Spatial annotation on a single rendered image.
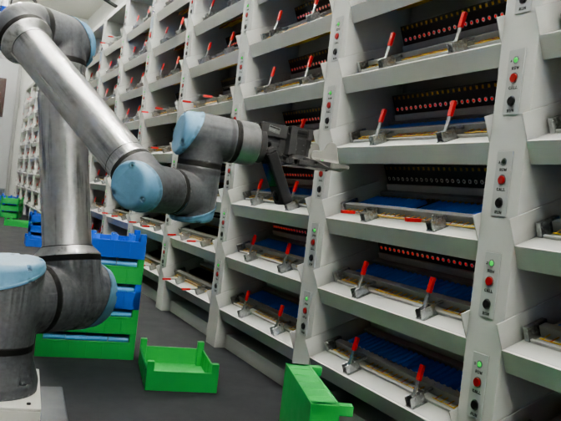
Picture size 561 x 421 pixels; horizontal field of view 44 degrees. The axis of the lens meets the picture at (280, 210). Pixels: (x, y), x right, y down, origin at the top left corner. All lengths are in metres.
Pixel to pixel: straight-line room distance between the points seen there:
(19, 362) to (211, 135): 0.60
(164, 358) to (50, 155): 0.88
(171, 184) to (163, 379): 0.82
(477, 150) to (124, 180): 0.69
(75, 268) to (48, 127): 0.33
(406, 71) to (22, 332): 1.02
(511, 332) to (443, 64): 0.59
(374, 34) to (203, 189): 0.82
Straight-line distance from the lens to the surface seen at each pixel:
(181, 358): 2.31
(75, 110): 1.44
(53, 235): 1.65
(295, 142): 1.48
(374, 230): 1.71
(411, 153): 1.62
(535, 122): 1.36
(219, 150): 1.41
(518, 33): 1.42
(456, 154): 1.50
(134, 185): 1.29
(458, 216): 1.53
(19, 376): 1.55
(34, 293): 1.53
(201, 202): 1.39
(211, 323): 2.63
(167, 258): 3.22
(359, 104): 1.96
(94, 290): 1.64
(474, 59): 1.51
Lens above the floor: 0.56
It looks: 1 degrees down
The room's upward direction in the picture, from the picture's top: 7 degrees clockwise
